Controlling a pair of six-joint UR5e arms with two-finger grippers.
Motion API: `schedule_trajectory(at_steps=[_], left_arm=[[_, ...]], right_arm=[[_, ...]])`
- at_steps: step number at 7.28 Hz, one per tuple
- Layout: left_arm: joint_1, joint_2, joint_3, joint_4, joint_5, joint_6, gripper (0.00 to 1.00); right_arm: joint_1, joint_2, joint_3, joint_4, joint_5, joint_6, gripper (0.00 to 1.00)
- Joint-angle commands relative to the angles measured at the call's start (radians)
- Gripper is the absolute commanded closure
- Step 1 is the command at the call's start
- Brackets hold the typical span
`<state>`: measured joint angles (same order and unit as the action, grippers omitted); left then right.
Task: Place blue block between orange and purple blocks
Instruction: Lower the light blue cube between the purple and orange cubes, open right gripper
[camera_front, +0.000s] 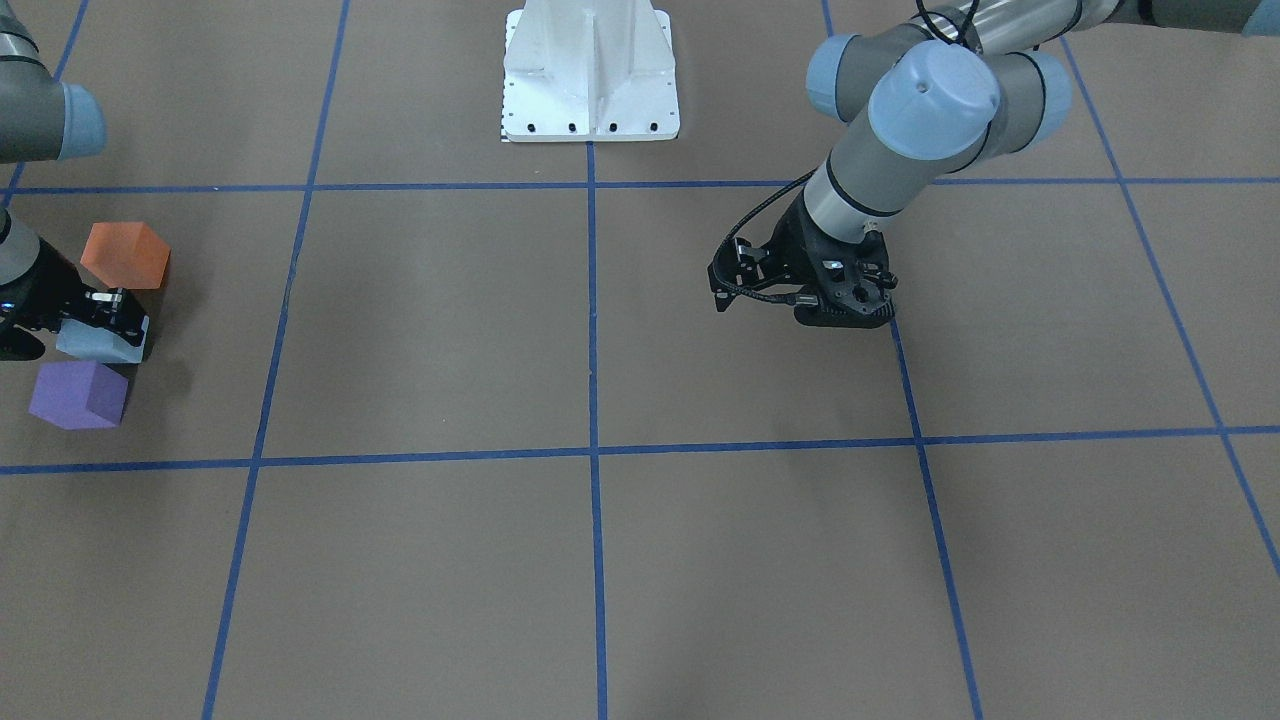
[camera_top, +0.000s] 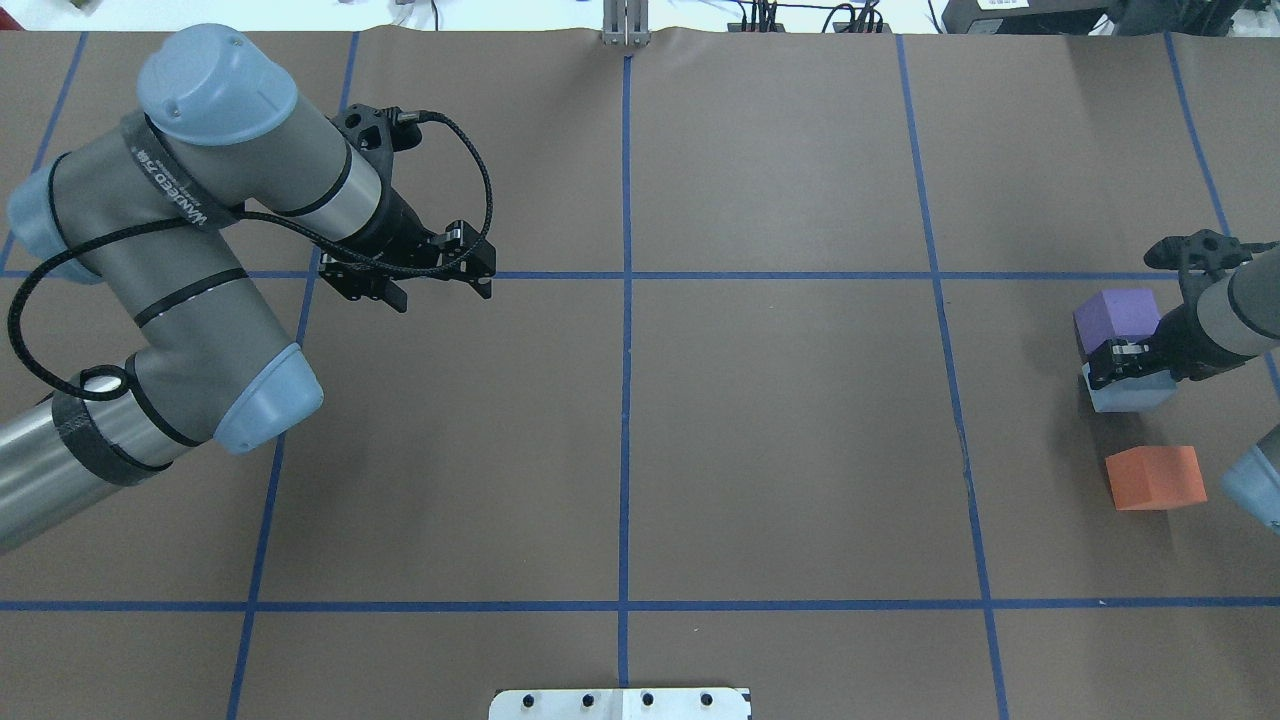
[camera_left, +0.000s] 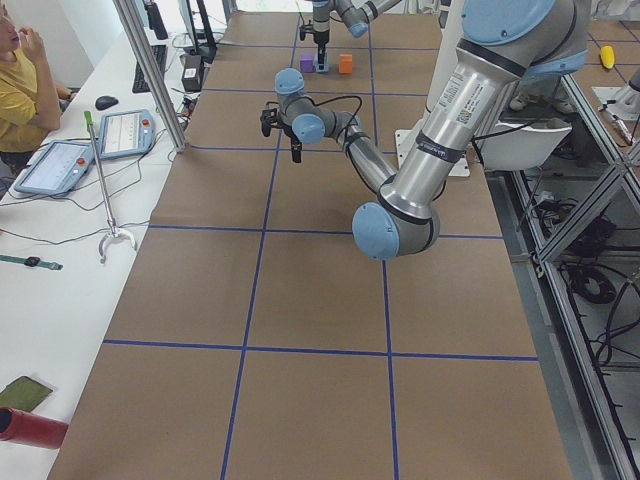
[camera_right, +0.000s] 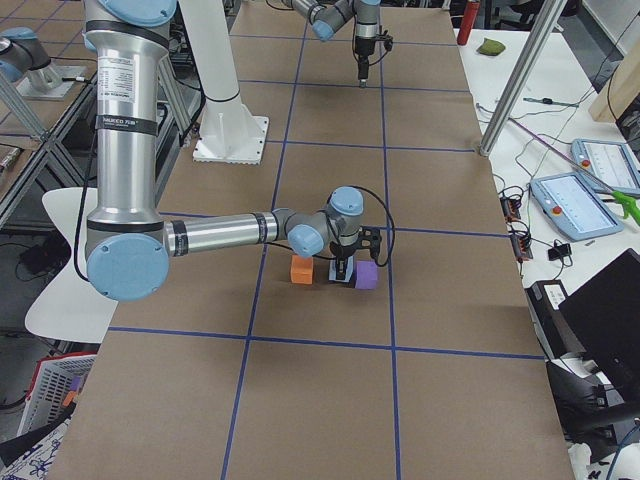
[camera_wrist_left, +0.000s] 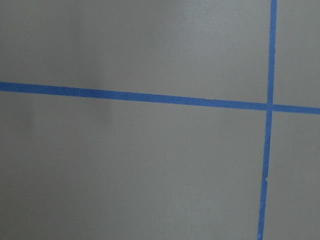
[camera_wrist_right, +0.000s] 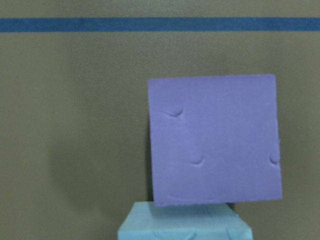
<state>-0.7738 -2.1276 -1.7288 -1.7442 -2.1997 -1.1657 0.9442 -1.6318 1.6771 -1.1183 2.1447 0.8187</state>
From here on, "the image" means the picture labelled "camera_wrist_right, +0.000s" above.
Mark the light blue foam block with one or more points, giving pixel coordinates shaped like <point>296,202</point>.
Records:
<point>146,221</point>

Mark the purple foam block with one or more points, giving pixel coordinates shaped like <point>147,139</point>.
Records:
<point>214,139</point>

